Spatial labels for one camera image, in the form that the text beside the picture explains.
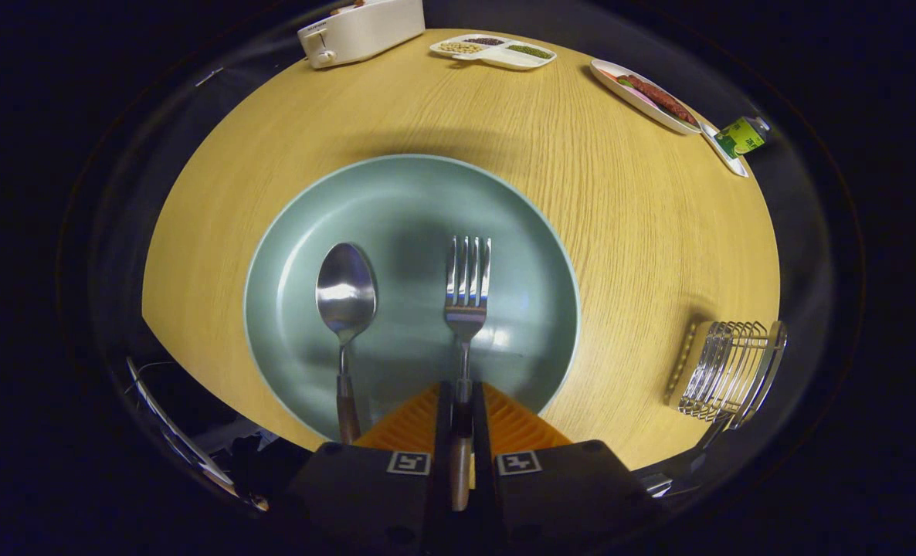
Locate white coaster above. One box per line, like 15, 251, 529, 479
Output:
699, 120, 750, 178

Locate white toaster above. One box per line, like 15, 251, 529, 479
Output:
297, 0, 426, 70

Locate metal spoon with wooden handle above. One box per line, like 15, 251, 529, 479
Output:
316, 242, 378, 445

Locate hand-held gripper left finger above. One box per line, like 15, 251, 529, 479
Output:
273, 381, 456, 556

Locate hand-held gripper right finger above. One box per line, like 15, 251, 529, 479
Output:
470, 381, 660, 556

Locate white plate with food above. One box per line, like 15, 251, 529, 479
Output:
590, 59, 702, 136

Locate green drink bottle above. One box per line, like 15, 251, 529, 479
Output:
714, 116, 771, 161

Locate pale green plate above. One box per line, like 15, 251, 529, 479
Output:
243, 154, 582, 445

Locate white divided bean tray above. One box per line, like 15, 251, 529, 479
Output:
429, 35, 558, 72

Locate metal fork with wooden handle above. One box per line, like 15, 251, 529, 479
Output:
444, 236, 493, 512

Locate metal cutlery rack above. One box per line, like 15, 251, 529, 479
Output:
667, 320, 789, 430

